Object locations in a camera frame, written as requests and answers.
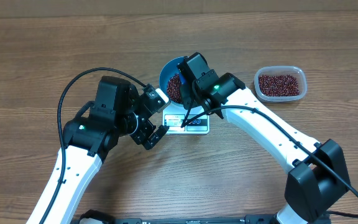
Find blue plastic measuring scoop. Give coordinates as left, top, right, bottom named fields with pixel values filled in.
left=177, top=63, right=187, bottom=84

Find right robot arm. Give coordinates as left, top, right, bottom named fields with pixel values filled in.
left=181, top=71, right=351, bottom=223

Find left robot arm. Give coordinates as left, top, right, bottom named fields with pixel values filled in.
left=28, top=76, right=170, bottom=223

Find red beans in bowl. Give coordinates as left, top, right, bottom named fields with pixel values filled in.
left=167, top=73, right=182, bottom=104

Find white digital kitchen scale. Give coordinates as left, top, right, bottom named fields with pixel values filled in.
left=162, top=102, right=209, bottom=134

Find blue metal bowl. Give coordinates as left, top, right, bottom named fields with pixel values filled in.
left=159, top=57, right=184, bottom=106

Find red adzuki beans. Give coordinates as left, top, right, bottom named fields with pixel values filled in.
left=258, top=75, right=300, bottom=96

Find clear plastic container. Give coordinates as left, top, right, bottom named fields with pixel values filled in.
left=254, top=65, right=308, bottom=103

